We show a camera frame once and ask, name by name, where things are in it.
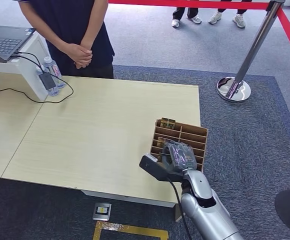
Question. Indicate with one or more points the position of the clear bottle with red label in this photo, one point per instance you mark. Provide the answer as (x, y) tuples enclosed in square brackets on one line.
[(56, 71)]

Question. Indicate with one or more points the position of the gold patterned card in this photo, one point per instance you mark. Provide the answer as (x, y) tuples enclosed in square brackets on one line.
[(161, 142), (168, 123)]

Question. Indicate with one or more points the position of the desk leg panel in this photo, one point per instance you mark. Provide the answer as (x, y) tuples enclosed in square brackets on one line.
[(177, 213)]

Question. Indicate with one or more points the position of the person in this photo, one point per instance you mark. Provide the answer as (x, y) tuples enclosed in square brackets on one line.
[(238, 18), (69, 20), (183, 13)]

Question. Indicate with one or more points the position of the person's right hand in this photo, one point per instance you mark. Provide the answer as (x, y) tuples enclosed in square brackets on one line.
[(78, 53)]

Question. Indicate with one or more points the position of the brown slotted card tray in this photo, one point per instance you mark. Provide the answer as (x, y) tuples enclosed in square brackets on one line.
[(192, 136)]

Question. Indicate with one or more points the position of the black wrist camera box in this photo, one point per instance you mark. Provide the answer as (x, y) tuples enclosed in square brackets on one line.
[(157, 169)]

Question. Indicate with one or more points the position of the black adapter box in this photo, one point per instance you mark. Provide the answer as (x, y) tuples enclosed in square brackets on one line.
[(47, 81)]

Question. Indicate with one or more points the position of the white laptop riser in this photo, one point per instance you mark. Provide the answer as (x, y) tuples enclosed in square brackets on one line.
[(27, 71)]

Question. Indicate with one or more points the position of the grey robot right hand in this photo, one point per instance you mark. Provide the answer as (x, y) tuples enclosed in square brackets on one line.
[(181, 155)]

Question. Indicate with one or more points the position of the clear plastic water bottle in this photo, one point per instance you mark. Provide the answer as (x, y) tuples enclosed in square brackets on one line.
[(54, 91)]

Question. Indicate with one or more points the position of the person's right forearm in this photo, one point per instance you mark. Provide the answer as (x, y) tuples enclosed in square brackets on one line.
[(45, 30)]

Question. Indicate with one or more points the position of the white desk crossbeam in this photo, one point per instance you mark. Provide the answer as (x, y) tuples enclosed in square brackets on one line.
[(127, 198)]

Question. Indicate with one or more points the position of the chrome stanchion post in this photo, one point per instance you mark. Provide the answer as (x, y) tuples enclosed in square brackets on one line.
[(254, 46)]

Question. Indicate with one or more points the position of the metal floor socket box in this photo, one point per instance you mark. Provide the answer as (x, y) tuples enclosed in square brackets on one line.
[(101, 212)]

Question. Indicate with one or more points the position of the person's left hand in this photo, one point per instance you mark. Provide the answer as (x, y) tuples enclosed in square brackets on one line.
[(88, 45)]

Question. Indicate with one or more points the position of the person's left forearm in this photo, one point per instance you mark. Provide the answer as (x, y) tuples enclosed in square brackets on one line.
[(94, 23)]

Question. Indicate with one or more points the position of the yellow floor tape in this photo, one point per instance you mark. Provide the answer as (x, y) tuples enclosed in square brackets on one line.
[(130, 229)]

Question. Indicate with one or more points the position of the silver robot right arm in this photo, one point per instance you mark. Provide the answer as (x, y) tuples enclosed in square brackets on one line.
[(210, 215)]

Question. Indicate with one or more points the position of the dark grey laptop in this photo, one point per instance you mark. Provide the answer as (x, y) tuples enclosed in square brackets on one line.
[(5, 39)]

